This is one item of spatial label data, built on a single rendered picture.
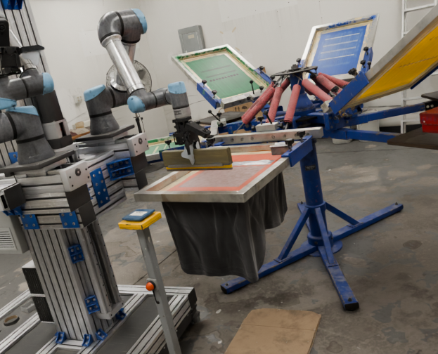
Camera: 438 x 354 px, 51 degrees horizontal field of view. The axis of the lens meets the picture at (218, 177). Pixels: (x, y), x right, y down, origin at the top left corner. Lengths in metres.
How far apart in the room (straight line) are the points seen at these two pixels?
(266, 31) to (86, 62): 2.58
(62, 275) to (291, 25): 5.04
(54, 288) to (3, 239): 0.36
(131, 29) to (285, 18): 4.65
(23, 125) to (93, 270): 0.84
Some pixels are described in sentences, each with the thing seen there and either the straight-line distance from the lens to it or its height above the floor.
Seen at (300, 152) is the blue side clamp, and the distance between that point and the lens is 2.33.
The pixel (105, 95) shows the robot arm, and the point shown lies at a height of 1.44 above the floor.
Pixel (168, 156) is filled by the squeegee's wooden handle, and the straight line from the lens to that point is 2.12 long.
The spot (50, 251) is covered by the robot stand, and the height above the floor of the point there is 0.76.
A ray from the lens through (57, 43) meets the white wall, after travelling 6.61.
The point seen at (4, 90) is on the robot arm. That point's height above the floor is 1.56.
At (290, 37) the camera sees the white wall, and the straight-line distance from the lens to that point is 6.68.
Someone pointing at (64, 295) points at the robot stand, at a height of 0.50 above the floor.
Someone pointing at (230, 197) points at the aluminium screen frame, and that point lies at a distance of 1.84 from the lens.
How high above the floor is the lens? 1.56
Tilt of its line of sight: 16 degrees down
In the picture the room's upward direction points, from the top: 12 degrees counter-clockwise
